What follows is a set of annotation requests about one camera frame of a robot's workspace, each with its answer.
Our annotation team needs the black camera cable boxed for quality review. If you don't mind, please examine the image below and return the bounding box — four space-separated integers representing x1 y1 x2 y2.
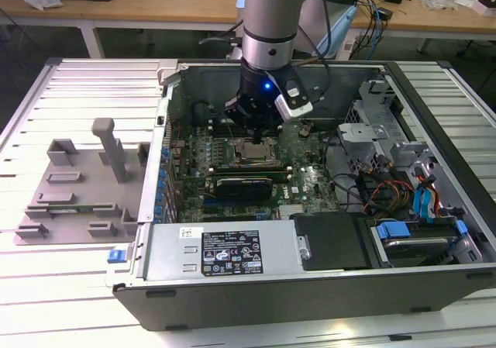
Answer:
296 0 336 97

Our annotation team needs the CPU socket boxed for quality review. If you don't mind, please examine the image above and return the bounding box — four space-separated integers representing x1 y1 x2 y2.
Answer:
231 136 280 165

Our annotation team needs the hanging blue cable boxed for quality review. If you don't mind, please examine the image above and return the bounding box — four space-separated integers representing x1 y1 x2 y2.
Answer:
367 0 387 60

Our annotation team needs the thick black cable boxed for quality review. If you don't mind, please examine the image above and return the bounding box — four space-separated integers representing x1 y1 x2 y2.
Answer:
322 129 353 212
332 171 374 210

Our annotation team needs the metal drive cage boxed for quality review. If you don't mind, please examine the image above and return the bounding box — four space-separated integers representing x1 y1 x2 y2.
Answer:
336 77 441 178

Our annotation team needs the green motherboard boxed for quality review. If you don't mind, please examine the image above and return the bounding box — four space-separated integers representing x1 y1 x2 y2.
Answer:
170 119 342 223

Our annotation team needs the yellow orange wire bundle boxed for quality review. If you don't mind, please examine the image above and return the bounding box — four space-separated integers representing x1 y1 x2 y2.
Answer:
366 177 416 214

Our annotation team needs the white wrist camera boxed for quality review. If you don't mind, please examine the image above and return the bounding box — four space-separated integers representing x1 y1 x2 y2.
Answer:
273 78 314 123

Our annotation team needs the hard disk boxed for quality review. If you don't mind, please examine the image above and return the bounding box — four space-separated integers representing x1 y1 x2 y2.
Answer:
385 237 453 267

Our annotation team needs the thin red wire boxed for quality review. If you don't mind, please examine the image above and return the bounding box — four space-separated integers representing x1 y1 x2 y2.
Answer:
169 119 186 147

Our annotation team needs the black cylindrical part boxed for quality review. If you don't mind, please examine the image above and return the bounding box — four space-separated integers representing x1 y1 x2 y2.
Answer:
192 102 211 126

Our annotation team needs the metal socket cover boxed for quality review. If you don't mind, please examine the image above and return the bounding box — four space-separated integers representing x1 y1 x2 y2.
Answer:
235 138 281 164

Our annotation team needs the black plastic shroud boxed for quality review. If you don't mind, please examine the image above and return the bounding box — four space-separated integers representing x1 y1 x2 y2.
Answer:
289 211 374 272

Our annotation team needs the grey parts rack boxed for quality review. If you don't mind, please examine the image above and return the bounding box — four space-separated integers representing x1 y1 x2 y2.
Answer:
13 117 152 246

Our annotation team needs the black graphics card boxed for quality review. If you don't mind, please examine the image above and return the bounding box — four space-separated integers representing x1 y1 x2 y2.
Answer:
215 175 274 201

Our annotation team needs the open black PC case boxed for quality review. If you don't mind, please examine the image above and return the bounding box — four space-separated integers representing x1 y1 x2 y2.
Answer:
104 59 496 332

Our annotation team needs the grey power supply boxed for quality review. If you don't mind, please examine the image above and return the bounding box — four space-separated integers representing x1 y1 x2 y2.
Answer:
143 222 308 281

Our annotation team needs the blue disk carrier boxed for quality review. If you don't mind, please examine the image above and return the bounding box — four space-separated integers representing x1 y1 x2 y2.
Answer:
371 218 467 268

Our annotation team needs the silver finned heat sink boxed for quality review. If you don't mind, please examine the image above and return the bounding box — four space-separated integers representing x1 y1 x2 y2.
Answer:
278 204 307 221

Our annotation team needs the blue flat data cable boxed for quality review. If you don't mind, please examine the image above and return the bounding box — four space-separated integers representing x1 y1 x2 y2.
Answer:
420 173 439 225
411 184 425 218

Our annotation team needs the silver CPU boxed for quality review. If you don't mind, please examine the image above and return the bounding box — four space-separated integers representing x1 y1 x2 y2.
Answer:
242 144 273 162

